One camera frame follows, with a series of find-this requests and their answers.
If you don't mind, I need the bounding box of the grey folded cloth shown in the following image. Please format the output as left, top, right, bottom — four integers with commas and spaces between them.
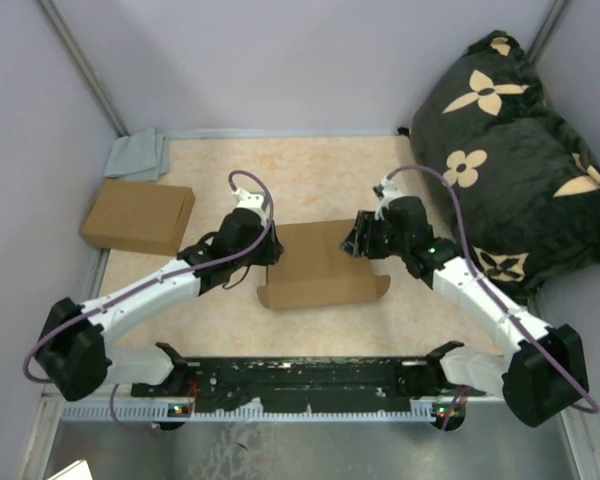
104, 128, 169, 182

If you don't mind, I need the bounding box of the brown cardboard box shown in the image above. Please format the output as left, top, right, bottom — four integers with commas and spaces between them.
257, 219, 391, 310
80, 179, 195, 256

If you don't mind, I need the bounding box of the closed brown cardboard box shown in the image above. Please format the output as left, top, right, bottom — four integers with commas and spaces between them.
80, 179, 195, 256

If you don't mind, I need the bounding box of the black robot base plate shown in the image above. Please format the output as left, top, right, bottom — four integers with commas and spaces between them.
131, 354, 472, 431

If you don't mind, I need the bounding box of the aluminium frame rail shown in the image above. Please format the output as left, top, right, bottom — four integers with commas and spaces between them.
39, 359, 589, 424

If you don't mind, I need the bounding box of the white paper corner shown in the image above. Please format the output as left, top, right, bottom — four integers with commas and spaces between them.
47, 460, 93, 480

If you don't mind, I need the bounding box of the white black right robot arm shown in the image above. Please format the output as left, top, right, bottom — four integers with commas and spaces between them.
341, 177, 591, 427

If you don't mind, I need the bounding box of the black floral plush pillow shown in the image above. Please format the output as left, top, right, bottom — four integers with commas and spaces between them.
407, 31, 600, 304

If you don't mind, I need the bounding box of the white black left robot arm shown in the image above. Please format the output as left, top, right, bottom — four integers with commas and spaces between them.
34, 188, 283, 402

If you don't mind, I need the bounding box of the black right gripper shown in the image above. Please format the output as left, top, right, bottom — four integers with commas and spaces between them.
340, 211, 410, 261

